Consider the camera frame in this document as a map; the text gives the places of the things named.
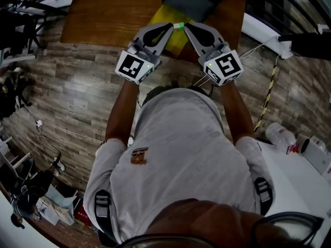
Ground clear plastic bottle red label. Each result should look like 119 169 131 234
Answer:
265 122 297 150

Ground yellow black striped tape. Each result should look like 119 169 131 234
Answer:
253 63 278 133

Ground dark grey tray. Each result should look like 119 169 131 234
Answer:
161 0 229 24

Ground dark paper cup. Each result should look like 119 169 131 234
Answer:
295 133 311 154

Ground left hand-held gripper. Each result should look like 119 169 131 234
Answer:
115 22 174 85

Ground person's black eyeglasses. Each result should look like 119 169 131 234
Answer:
117 212 325 248

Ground long white floor cable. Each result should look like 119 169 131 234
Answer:
40 121 104 142

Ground black metal railing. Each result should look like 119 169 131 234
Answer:
245 0 331 60

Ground wooden table with black legs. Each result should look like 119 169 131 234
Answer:
60 0 248 65

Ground white paper bag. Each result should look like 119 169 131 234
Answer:
35 196 68 226

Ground white black sneakers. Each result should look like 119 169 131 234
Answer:
52 154 66 177

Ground black cable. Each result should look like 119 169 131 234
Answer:
22 106 63 163

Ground person's white shirt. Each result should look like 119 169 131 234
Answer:
82 87 276 244

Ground black chair base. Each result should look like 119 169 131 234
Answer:
0 73 33 119

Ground grey black backpack strap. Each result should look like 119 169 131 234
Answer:
253 177 274 215
94 189 112 239

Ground person's head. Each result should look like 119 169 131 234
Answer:
144 197 285 248

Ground person's left forearm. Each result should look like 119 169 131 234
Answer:
104 80 141 147

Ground person's right forearm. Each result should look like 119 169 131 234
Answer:
219 81 256 146

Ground pale blue paper bag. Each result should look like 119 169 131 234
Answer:
46 184 79 216

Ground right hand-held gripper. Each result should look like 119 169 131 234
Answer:
184 22 245 87

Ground person's olive shoe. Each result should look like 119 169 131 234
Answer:
176 76 191 87

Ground red box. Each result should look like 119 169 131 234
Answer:
74 202 93 227

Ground yellow object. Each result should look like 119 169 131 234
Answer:
147 3 198 58

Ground white ledge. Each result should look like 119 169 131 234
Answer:
242 12 295 60

